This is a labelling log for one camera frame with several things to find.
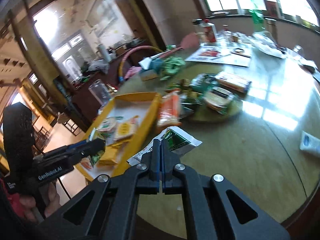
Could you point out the white plastic bag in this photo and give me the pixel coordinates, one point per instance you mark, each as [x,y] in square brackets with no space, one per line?
[267,45]

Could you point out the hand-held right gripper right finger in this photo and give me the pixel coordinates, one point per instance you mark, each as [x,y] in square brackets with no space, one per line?
[165,177]

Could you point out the person's left hand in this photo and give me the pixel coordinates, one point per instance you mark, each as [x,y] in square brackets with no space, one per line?
[51,200]

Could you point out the small glass bottle red cap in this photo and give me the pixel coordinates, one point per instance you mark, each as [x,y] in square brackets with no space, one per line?
[226,33]

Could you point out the clear glass pitcher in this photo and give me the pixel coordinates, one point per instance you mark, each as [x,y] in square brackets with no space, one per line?
[100,93]

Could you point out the yellow cardboard box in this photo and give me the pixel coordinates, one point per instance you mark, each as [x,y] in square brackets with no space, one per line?
[147,120]

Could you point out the long cracker pack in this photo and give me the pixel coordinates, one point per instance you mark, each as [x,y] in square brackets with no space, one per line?
[232,81]

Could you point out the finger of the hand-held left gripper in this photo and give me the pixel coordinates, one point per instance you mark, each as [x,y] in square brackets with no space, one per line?
[92,147]
[77,145]

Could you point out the yellow cracker packet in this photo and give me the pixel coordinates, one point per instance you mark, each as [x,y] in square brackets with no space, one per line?
[125,130]

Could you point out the orange cracker pack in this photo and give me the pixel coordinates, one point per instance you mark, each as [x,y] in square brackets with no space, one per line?
[168,111]

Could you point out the dark wooden cabinet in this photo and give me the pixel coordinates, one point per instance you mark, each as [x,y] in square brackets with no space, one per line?
[77,102]

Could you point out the printed paper sheet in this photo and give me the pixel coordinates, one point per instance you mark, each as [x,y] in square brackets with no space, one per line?
[225,57]

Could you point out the white tube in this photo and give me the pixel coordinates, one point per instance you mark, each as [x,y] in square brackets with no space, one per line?
[310,142]

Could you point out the multicoloured hula hoop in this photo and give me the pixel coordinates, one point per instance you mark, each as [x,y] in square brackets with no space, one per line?
[121,66]

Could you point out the clear plastic bag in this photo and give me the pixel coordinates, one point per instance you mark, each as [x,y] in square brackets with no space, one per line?
[98,66]

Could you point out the pink fly swatter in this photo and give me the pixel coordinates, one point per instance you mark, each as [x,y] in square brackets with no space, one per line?
[190,41]

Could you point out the green cloth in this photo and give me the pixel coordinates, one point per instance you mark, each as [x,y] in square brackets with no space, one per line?
[173,63]

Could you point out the round glass turntable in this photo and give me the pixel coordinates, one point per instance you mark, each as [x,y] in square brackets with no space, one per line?
[233,108]

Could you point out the green label cracker packet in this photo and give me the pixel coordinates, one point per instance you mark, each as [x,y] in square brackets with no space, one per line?
[107,125]

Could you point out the white tumbler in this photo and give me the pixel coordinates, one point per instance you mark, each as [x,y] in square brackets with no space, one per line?
[104,53]

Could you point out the white liquor bottle red label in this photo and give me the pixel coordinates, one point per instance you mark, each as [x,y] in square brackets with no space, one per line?
[209,33]

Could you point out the small clear glass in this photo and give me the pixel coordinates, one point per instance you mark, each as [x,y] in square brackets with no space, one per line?
[297,50]

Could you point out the green plastic bottle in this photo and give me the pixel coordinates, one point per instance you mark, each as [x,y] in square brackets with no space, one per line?
[257,15]

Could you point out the dark green cracker packet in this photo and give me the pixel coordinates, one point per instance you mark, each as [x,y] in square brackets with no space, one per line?
[217,97]

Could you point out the cushioned wooden chair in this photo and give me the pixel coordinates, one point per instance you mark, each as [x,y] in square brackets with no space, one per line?
[68,125]

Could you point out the pink cloth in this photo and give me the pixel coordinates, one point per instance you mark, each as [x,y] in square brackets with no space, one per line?
[131,73]

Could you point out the green white snack packet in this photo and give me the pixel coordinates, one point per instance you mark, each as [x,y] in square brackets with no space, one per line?
[180,142]
[203,81]

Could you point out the glass jar black lid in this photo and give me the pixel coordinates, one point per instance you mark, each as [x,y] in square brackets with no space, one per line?
[198,27]

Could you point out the green pea snack packet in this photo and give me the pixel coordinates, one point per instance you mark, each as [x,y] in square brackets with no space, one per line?
[183,86]
[190,106]
[96,156]

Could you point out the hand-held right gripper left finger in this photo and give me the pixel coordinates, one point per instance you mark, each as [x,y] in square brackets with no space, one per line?
[157,170]

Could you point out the framed wall painting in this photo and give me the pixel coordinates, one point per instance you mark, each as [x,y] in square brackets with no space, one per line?
[102,17]

